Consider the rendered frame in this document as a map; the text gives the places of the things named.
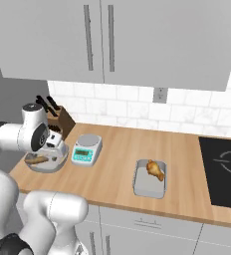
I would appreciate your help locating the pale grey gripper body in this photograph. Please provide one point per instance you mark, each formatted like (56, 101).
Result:
(60, 151)

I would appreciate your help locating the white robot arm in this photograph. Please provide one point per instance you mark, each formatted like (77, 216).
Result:
(8, 196)

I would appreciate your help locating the grey vegetable container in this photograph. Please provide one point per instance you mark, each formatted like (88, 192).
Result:
(44, 167)

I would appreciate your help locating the brown sweet potato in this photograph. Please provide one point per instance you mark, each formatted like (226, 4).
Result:
(36, 160)

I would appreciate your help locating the grey meat container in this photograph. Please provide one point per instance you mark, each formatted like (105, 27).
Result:
(149, 187)

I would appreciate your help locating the brown chicken drumstick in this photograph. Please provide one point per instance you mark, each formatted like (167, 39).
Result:
(155, 169)

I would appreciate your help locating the white teal kitchen scale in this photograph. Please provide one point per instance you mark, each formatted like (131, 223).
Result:
(87, 149)

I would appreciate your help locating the wooden knife block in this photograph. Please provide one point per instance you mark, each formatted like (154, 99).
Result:
(65, 123)

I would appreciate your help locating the grey fridge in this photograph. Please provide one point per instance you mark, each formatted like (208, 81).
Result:
(11, 99)

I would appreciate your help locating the narrow grey base cupboard door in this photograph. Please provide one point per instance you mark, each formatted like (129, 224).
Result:
(96, 232)

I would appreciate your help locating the wide grey base cupboard door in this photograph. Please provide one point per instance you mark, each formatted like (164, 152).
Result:
(154, 244)

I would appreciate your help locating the wide grey drawer front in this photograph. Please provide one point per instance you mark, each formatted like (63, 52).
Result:
(180, 225)

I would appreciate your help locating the black hob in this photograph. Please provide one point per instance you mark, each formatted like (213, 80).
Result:
(225, 172)

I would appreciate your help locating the narrow grey drawer front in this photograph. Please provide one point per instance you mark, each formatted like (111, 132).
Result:
(223, 237)

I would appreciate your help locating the narrow grey wall cupboard door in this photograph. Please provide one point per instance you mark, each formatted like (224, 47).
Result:
(38, 40)

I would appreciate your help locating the grey wall socket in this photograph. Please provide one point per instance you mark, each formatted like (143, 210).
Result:
(160, 95)

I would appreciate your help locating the wide grey wall cupboard door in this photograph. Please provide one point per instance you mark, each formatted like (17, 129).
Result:
(174, 40)

